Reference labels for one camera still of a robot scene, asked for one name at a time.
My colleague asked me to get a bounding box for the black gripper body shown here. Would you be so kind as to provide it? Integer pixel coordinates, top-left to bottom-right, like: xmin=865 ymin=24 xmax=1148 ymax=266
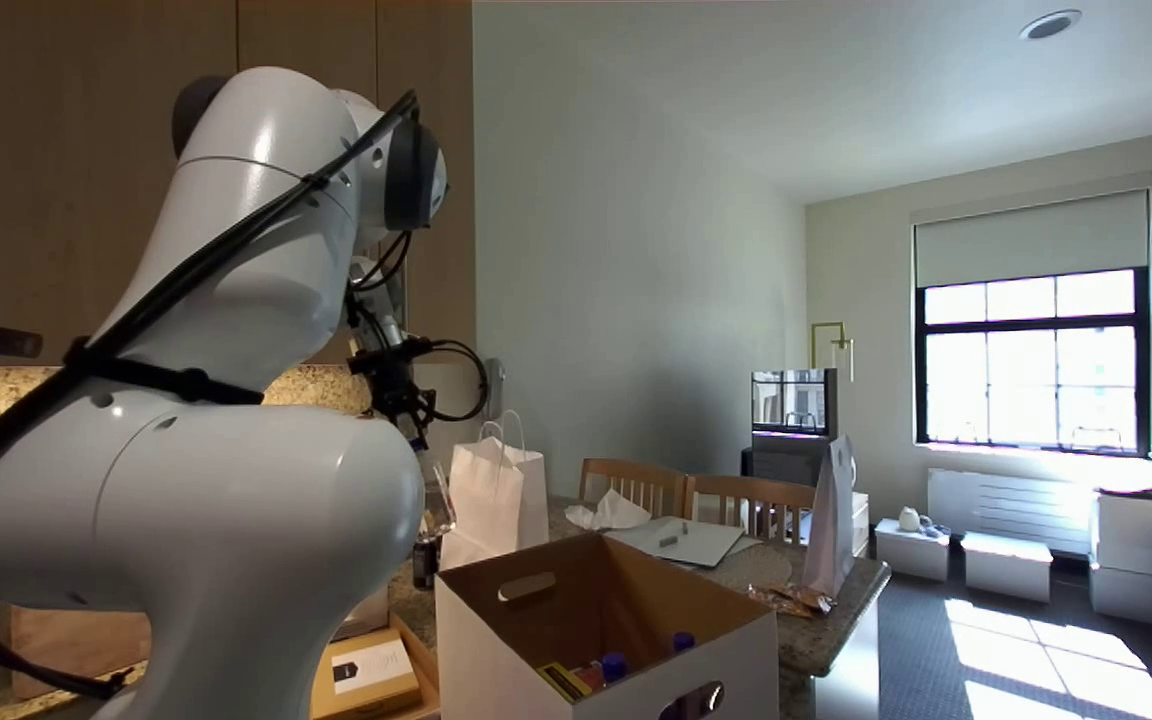
xmin=348 ymin=336 xmax=444 ymax=453

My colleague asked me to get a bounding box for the yellow box white label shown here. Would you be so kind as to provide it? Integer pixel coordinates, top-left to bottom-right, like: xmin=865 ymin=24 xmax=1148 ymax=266
xmin=304 ymin=624 xmax=429 ymax=720

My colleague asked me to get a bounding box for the big cardboard box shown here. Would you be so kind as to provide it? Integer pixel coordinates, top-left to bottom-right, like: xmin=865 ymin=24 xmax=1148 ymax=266
xmin=433 ymin=533 xmax=785 ymax=720

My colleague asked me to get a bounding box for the yellow flat box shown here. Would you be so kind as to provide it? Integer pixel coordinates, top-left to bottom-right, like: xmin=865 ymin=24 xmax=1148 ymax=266
xmin=535 ymin=662 xmax=599 ymax=706

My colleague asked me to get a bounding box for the tall white storage box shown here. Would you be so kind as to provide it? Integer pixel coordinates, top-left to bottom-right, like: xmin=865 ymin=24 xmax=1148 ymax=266
xmin=1088 ymin=488 xmax=1152 ymax=630

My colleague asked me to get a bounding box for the white paper shopping bag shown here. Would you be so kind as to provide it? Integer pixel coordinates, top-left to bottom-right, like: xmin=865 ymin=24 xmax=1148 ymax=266
xmin=434 ymin=412 xmax=555 ymax=577

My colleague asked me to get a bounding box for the crumpled white paper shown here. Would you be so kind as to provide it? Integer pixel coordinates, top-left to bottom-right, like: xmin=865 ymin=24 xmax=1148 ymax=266
xmin=559 ymin=483 xmax=656 ymax=537

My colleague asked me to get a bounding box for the wooden chair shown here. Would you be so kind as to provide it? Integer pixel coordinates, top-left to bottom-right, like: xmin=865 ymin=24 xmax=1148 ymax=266
xmin=577 ymin=458 xmax=689 ymax=525
xmin=681 ymin=471 xmax=819 ymax=552

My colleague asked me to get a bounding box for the grey notebook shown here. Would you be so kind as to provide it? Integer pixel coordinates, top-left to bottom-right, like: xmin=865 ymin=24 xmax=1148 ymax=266
xmin=603 ymin=514 xmax=753 ymax=577

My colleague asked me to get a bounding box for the black monitor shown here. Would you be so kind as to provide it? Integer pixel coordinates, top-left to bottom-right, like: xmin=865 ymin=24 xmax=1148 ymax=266
xmin=745 ymin=364 xmax=843 ymax=444

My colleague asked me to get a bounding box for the white printed paper bag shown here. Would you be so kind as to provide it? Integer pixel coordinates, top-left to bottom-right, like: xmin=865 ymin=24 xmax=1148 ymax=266
xmin=796 ymin=436 xmax=865 ymax=599

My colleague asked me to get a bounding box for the white radiator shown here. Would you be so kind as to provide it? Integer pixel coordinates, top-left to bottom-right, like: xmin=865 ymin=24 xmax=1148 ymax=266
xmin=919 ymin=466 xmax=1099 ymax=560

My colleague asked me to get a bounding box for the black framed window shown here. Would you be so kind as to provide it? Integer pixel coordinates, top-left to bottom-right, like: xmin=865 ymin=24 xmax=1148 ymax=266
xmin=913 ymin=266 xmax=1152 ymax=466

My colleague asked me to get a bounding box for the white roller blind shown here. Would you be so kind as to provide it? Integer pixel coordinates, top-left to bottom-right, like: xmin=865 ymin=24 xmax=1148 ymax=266
xmin=907 ymin=185 xmax=1152 ymax=294

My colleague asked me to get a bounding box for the round ceiling light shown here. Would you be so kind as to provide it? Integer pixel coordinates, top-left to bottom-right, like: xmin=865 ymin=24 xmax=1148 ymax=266
xmin=1014 ymin=5 xmax=1084 ymax=46

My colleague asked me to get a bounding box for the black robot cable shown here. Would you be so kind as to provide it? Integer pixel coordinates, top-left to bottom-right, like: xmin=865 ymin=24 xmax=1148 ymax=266
xmin=0 ymin=90 xmax=491 ymax=706

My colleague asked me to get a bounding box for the wooden wall cabinet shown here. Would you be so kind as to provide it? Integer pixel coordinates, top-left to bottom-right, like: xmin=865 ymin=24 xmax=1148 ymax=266
xmin=0 ymin=0 xmax=474 ymax=372

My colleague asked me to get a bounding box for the yellow metal frame stand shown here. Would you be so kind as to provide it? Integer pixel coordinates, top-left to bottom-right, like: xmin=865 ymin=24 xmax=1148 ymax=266
xmin=809 ymin=317 xmax=860 ymax=389

